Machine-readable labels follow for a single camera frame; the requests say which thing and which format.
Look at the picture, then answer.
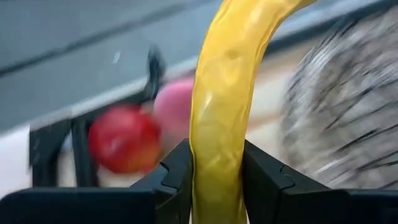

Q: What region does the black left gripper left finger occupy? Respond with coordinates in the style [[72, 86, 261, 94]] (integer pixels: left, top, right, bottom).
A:
[[0, 138, 194, 224]]

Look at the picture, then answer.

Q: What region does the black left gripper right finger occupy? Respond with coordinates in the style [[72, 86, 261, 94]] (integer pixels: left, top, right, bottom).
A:
[[241, 139, 398, 224]]

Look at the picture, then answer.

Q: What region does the red apple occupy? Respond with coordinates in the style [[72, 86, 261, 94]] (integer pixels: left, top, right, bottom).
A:
[[88, 105, 162, 174]]

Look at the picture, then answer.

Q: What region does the pink peach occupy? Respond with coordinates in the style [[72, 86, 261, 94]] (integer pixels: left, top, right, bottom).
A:
[[152, 78, 196, 150]]

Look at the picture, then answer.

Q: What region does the yellow banana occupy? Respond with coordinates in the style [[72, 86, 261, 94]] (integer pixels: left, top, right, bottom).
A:
[[188, 0, 318, 224]]

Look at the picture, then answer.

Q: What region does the round woven mat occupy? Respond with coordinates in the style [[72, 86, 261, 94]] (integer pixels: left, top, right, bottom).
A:
[[279, 7, 398, 190]]

